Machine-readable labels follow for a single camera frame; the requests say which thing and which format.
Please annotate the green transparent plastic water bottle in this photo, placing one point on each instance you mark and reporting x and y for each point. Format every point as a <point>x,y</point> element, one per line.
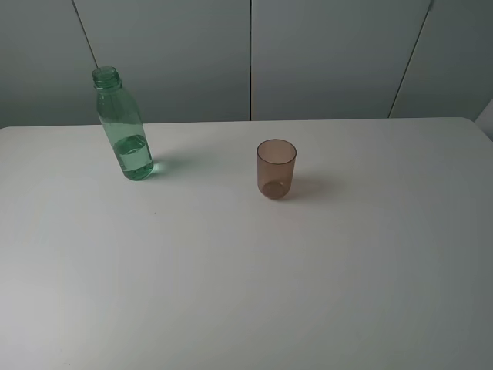
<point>120,118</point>

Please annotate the pink translucent plastic cup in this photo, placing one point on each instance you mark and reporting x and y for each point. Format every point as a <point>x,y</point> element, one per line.
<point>276,159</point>

